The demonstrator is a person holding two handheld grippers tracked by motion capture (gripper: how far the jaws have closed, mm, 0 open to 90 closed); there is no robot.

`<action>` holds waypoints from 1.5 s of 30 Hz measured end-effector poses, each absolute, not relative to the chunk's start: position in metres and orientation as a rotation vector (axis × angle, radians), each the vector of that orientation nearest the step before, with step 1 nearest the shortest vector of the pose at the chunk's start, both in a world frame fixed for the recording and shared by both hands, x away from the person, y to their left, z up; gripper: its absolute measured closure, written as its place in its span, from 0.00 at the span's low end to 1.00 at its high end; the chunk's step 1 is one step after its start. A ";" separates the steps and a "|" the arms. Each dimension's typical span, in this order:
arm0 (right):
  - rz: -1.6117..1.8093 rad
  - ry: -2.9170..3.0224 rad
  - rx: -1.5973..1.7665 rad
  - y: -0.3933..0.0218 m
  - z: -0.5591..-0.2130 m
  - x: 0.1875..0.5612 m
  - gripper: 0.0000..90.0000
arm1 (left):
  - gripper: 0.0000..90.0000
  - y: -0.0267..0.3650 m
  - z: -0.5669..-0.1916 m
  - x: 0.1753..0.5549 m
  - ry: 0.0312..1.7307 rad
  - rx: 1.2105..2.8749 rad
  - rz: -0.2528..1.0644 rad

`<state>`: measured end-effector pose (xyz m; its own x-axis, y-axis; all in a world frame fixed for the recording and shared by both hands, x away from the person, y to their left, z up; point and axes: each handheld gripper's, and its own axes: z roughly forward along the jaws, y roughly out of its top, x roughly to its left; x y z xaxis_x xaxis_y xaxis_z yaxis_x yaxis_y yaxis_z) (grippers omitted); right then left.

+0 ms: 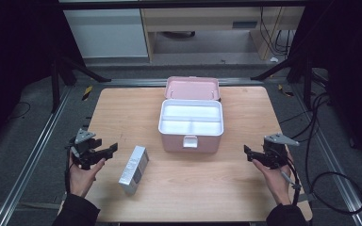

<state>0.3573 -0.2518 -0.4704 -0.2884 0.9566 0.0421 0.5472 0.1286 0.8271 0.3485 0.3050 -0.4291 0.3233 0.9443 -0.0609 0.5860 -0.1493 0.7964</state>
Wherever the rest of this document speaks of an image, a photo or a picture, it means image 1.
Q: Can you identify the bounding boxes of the yellow black tape strip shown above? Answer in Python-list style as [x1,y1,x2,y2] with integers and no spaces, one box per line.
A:
[81,85,94,102]

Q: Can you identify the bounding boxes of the thin black floor cable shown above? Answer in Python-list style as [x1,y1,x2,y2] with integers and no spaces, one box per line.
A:
[7,101,32,122]

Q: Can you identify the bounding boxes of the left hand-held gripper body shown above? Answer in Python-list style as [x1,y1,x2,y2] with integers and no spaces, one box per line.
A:
[66,127,107,171]

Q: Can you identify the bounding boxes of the silver carton box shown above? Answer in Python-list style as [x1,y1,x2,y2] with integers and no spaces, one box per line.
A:
[118,145,150,197]

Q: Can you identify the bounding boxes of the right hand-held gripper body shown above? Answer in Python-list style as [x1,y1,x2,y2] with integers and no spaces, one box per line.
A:
[261,133,301,170]

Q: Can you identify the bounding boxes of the aluminium floor rail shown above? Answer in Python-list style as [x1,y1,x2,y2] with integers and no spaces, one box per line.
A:
[0,86,74,226]
[291,90,362,226]

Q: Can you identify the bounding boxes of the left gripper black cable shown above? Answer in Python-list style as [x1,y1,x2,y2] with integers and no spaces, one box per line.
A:
[63,144,74,194]

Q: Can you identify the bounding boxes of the pink storage box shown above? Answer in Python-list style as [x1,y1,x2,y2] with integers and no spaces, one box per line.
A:
[157,75,225,154]

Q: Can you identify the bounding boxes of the person's left hand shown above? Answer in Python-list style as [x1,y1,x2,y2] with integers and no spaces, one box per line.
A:
[68,153,107,199]

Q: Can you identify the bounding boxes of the person's right hand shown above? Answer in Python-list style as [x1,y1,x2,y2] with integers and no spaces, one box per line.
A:
[252,151,297,206]

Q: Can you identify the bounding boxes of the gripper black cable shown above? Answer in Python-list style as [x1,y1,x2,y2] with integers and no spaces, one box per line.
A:
[63,144,74,194]
[276,147,303,206]

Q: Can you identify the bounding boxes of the white divided tray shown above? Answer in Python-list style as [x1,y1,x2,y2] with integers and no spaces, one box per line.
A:
[157,99,225,137]

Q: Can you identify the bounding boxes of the white cabinet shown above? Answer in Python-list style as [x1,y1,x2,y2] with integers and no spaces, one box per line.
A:
[62,8,150,59]

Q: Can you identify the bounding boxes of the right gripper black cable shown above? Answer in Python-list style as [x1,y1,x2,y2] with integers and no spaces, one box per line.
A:
[276,147,303,206]

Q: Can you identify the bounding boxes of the hanging black cables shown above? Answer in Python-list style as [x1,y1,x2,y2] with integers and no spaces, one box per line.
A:
[258,6,298,57]

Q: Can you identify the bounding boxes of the black metal stand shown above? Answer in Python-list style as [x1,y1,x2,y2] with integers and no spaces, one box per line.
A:
[250,50,315,111]
[50,51,112,114]

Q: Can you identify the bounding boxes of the black curtain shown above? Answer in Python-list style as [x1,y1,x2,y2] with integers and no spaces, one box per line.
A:
[290,0,362,173]
[0,0,88,154]

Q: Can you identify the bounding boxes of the light wooden desk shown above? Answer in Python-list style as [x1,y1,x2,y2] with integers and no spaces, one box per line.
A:
[140,6,306,62]

